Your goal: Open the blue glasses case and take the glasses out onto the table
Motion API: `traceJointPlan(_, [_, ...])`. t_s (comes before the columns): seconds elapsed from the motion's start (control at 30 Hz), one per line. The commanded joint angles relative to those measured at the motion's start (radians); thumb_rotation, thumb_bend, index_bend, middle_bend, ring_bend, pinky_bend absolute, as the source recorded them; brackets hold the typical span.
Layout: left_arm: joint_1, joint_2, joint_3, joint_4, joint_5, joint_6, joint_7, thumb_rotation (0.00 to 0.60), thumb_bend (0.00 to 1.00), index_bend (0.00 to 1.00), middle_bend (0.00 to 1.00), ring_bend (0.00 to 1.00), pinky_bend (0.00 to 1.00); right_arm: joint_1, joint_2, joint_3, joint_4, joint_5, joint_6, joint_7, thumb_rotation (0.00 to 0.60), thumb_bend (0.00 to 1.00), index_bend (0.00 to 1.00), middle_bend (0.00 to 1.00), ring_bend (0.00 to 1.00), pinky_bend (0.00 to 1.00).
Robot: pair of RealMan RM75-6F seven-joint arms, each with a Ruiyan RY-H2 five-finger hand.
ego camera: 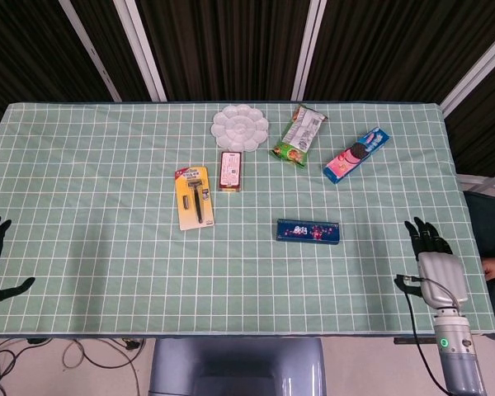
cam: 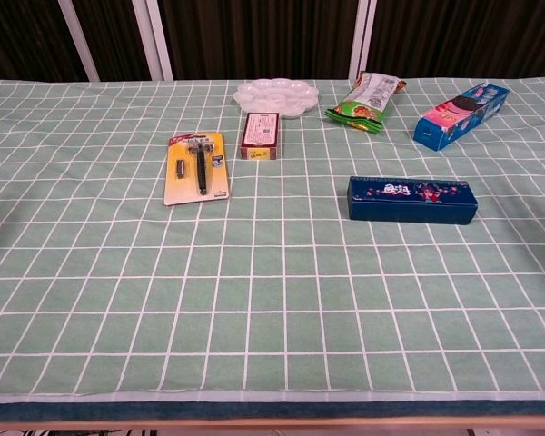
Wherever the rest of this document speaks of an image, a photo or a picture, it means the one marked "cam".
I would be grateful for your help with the red rectangular box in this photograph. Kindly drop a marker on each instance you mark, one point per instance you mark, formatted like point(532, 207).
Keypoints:
point(260, 131)

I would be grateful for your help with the white flower-shaped palette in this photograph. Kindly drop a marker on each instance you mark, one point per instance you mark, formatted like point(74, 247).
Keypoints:
point(277, 93)

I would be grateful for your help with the blue felt table underlay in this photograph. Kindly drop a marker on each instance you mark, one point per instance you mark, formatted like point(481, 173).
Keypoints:
point(272, 411)

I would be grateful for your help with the green snack bag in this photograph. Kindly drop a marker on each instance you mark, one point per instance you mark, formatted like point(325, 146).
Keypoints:
point(368, 102)

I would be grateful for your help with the green checked tablecloth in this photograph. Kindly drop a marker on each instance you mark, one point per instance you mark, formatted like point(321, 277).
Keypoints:
point(118, 272)

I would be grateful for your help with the white partition post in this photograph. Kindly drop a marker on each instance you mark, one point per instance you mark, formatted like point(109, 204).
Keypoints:
point(79, 41)
point(362, 36)
point(153, 41)

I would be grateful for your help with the dark blue glasses case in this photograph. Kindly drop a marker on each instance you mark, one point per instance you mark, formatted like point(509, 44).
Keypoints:
point(409, 209)

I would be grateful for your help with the blue cookie box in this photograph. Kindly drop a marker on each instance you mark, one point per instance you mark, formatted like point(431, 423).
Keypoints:
point(454, 118)

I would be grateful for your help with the razor on yellow card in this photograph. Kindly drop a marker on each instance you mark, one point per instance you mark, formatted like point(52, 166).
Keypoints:
point(175, 191)

